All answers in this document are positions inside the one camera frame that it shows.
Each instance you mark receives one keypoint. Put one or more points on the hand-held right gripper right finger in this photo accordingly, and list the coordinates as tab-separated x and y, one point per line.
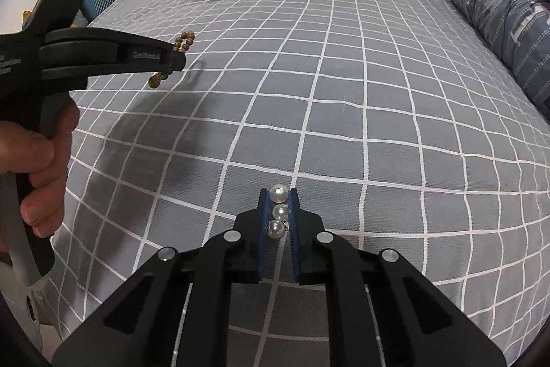
294	229

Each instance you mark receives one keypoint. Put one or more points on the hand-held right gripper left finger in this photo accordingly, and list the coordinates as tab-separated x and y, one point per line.
263	229

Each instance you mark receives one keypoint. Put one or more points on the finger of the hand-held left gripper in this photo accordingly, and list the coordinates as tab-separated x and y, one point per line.
107	71
107	49

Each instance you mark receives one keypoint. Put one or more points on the person's left hand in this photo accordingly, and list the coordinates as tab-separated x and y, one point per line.
43	160

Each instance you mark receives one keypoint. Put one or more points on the grey checked bed sheet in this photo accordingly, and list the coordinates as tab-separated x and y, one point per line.
343	92

